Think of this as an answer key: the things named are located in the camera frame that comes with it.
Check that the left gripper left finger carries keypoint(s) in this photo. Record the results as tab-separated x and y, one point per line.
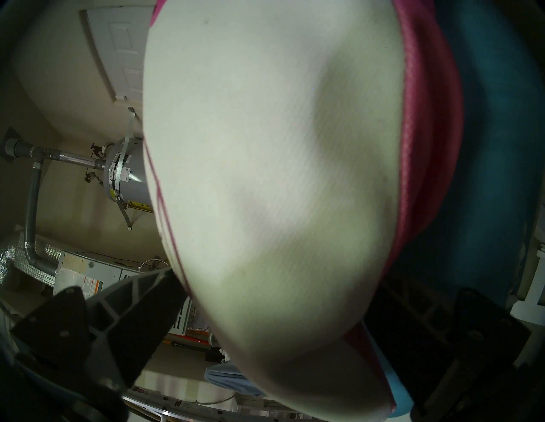
127	319

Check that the grey furnace unit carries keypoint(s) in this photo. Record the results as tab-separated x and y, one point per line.
85	272

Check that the teal seat cushion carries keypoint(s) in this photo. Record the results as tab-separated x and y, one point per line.
489	149

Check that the grey water heater tank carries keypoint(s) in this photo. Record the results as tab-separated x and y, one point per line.
127	178

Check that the silver flexible duct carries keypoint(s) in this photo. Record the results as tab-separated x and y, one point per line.
12	263

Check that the white panel door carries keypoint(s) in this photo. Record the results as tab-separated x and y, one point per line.
123	47

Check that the grey vent pipe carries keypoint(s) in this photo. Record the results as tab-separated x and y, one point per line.
32	204

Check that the light blue fabric bundle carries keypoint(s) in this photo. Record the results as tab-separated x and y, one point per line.
225	376

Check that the pink flamingo throw pillow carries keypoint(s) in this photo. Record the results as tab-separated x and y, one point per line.
276	170

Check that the white folding table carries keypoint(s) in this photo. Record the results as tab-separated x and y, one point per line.
532	297

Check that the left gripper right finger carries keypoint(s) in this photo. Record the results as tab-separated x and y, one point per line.
425	349

